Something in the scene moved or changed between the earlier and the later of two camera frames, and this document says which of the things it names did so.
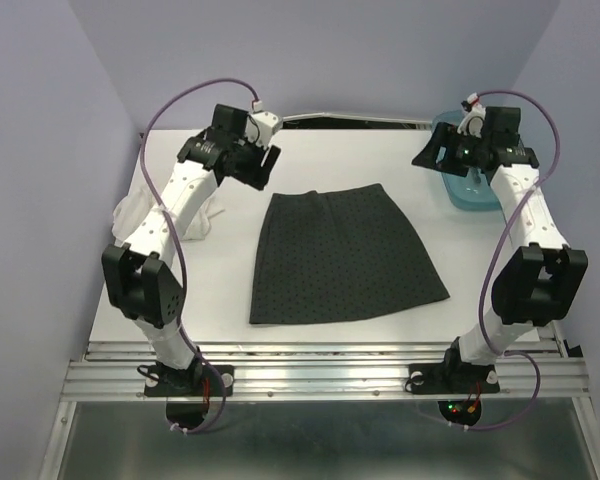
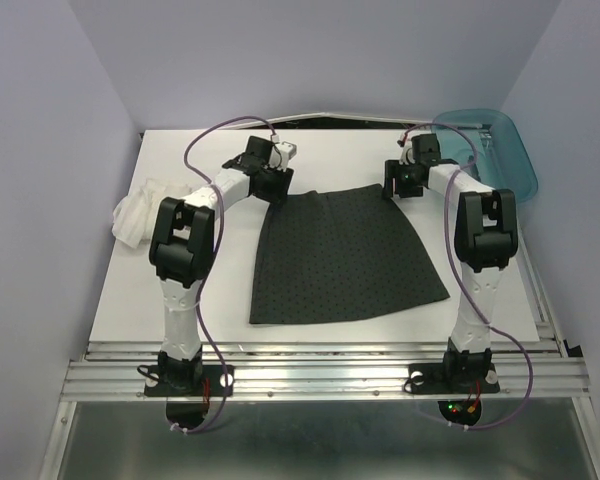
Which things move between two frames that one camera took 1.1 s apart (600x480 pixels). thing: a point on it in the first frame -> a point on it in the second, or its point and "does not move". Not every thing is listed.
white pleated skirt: x=144 y=200 does not move
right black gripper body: x=471 y=151 -> x=404 y=177
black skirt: x=330 y=255 does not move
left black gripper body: x=249 y=168 -> x=275 y=185
